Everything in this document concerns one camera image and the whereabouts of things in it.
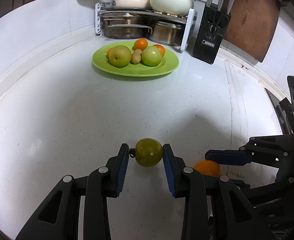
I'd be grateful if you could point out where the orange tangerine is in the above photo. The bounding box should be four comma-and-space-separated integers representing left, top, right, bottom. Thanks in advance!
194, 160, 221, 177
154, 44, 166, 56
134, 38, 148, 51

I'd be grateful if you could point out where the small green tomato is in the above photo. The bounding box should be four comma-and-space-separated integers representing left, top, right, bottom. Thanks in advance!
129, 138, 163, 167

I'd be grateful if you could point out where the green plate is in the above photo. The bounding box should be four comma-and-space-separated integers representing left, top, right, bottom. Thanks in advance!
91, 38, 180, 77

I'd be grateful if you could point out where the yellow-green apple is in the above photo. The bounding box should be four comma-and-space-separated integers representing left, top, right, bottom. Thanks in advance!
141, 46, 162, 67

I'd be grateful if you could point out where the brown kiwi upper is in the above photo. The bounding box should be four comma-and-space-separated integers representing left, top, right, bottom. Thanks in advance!
131, 49, 142, 64

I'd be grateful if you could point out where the black knife block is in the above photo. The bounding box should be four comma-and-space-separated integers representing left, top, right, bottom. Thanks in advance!
192, 6, 231, 64

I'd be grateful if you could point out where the steel pot lower right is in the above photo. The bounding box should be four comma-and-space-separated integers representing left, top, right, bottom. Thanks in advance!
149, 21, 185, 46

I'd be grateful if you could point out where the steel pot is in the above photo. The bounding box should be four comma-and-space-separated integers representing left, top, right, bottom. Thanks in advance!
149, 21, 185, 46
103, 16, 152, 40

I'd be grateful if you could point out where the wooden cutting board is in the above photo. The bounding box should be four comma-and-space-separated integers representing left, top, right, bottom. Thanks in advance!
224, 0, 281, 62

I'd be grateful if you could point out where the yellow pear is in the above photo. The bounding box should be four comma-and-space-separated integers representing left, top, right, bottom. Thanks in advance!
108, 45, 131, 67

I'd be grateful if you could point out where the steel pot lower left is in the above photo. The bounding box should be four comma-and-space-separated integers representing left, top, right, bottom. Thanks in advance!
103, 16, 152, 40

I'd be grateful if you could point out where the grey white pot rack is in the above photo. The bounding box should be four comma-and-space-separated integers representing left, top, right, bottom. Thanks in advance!
95, 2, 197, 52

